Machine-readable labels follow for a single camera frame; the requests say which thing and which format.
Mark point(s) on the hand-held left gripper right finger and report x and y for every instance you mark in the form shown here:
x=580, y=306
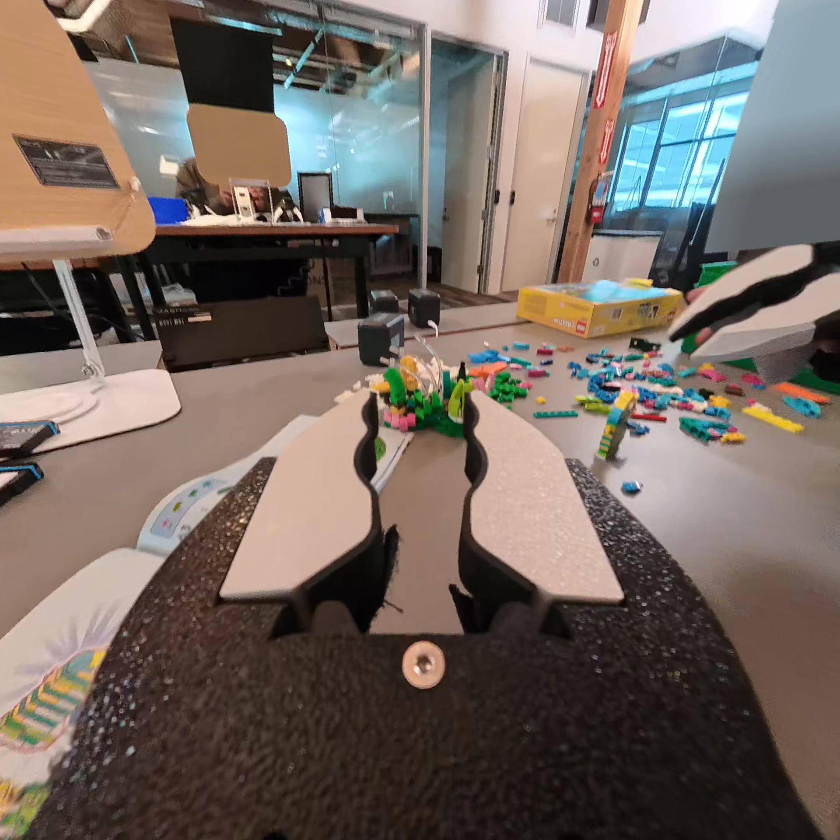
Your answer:
x=538, y=525

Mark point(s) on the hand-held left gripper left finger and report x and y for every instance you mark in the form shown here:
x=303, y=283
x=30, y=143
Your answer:
x=302, y=525

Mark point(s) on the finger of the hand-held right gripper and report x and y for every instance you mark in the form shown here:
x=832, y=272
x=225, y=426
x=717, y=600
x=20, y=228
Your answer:
x=768, y=338
x=754, y=272

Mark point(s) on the green plastic bin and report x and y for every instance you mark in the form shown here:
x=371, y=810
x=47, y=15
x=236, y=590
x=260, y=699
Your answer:
x=718, y=275

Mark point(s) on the colourful toy bricks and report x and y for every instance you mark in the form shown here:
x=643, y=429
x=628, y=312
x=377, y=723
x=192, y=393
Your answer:
x=705, y=430

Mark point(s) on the green toy brick garden model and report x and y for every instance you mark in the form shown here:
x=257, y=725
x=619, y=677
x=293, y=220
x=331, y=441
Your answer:
x=458, y=400

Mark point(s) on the toy instruction booklet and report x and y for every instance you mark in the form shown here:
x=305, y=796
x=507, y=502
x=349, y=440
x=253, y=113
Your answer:
x=59, y=630

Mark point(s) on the wooden desk lamp white base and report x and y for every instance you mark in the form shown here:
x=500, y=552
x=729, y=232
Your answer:
x=52, y=98

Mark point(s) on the striped toy brick tower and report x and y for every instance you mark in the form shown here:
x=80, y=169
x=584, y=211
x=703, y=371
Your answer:
x=617, y=426

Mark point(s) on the white recycling bin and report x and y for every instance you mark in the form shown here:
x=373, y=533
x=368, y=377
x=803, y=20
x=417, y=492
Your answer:
x=623, y=259

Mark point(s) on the yellow toy box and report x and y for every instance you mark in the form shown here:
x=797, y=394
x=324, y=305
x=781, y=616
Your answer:
x=590, y=318

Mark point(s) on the red fire extinguisher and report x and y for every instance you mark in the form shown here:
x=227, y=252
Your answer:
x=597, y=200

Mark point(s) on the dark grey charger cube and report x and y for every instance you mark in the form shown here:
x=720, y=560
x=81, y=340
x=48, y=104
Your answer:
x=380, y=340
x=384, y=302
x=423, y=305

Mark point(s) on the white door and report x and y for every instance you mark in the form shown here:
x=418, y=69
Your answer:
x=544, y=170

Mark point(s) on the cardboard box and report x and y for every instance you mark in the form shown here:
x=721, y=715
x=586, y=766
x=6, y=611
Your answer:
x=334, y=282

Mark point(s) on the black battery blue edge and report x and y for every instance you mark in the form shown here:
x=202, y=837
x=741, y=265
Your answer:
x=16, y=482
x=26, y=439

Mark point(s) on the long wooden work table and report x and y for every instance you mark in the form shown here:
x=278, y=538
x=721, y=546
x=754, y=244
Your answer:
x=262, y=231

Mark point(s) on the white tray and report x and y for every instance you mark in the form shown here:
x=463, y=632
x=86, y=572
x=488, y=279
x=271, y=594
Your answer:
x=344, y=215

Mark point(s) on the small black monitor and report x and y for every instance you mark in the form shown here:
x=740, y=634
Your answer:
x=315, y=197

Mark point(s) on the blue plastic bin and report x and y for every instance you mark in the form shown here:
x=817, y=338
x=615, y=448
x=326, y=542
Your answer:
x=167, y=210

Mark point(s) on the wooden lamp clear stand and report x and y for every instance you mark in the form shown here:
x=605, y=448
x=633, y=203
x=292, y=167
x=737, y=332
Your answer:
x=239, y=144

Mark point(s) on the wooden post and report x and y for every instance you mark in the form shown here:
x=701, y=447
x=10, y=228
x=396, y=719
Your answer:
x=590, y=197

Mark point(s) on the short red post sign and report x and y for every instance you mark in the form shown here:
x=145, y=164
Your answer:
x=608, y=141

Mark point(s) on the long red post sign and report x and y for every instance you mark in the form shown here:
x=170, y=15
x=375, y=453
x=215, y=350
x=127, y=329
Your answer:
x=606, y=69

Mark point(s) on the black wall speaker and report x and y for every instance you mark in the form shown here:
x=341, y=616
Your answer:
x=594, y=13

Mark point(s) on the white wall vent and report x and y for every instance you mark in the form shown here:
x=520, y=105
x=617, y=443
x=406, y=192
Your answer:
x=559, y=12

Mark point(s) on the black wall panel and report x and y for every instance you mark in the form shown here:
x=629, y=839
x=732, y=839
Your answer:
x=223, y=65

